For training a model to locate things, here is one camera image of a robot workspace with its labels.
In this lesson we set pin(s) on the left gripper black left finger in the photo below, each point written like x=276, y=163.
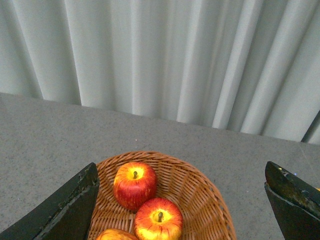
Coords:
x=64, y=215

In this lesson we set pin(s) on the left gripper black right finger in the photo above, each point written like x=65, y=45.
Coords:
x=295, y=203

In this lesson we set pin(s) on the red yellow apple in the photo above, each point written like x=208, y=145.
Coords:
x=158, y=219
x=134, y=184

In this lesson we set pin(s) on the brown wicker basket with apples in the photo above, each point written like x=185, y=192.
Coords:
x=205, y=213

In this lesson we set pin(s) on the grey pleated curtain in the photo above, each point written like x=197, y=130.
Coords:
x=250, y=66

